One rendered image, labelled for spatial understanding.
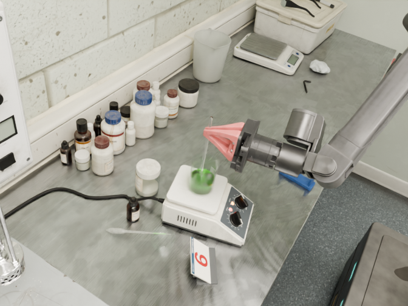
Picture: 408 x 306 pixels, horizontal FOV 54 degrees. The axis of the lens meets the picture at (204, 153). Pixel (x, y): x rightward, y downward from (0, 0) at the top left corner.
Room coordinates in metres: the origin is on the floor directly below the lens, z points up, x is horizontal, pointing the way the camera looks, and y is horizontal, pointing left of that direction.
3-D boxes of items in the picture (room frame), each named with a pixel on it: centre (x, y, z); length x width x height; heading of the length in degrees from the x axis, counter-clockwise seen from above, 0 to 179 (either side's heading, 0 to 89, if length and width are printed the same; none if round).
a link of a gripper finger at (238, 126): (0.62, -0.04, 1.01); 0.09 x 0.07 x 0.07; 77
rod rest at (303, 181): (0.84, -0.27, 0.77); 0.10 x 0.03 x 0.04; 60
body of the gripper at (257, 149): (0.61, -0.11, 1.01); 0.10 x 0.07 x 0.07; 167
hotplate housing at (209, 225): (0.64, -0.03, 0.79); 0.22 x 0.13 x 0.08; 81
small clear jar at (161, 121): (0.96, 0.15, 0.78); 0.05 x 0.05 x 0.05
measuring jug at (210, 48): (1.31, 0.05, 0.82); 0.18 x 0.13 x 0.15; 12
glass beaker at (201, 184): (0.65, -0.01, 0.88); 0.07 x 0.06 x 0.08; 177
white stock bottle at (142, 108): (0.91, 0.19, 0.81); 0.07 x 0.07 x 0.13
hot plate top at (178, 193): (0.65, 0.00, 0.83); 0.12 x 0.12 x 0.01; 81
